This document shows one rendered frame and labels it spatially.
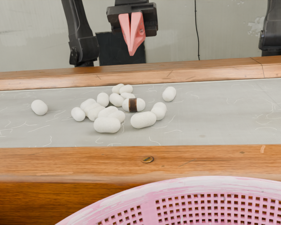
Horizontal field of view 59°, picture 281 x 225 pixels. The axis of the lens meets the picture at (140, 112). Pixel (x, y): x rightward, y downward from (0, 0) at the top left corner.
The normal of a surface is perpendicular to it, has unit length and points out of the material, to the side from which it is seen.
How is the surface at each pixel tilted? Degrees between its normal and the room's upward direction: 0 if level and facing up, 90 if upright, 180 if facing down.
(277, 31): 65
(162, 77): 45
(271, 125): 0
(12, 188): 90
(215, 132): 0
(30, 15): 90
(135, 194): 75
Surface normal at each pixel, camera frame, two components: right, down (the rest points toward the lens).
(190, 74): -0.14, -0.39
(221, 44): -0.04, 0.37
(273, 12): -0.33, -0.04
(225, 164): -0.08, -0.92
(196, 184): -0.03, 0.11
